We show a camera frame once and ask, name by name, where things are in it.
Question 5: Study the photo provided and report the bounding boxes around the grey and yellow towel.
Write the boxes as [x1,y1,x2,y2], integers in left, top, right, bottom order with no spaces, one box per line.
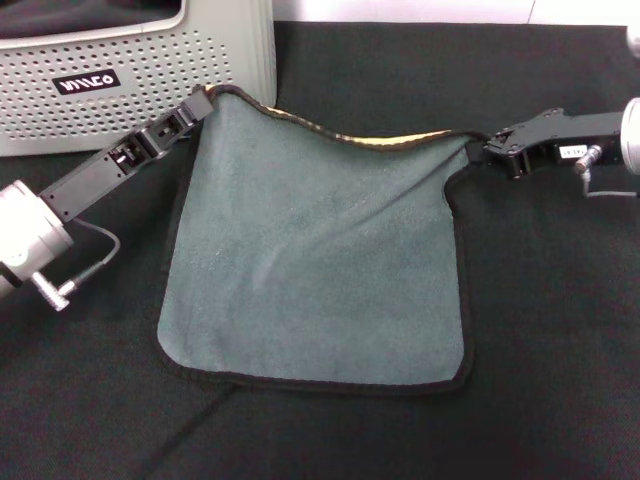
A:
[155,83,489,397]

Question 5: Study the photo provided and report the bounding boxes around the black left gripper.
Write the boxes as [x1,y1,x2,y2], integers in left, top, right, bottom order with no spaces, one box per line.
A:
[39,85,218,224]

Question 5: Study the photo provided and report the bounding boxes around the grey perforated storage box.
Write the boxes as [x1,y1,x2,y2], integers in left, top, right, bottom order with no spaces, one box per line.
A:
[0,0,279,157]

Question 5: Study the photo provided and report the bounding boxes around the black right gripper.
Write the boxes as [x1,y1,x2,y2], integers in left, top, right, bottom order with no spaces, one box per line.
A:
[481,107,626,181]

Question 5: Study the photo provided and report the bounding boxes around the right gripper cable with plug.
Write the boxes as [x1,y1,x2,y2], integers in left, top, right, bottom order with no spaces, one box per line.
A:
[573,143,640,199]

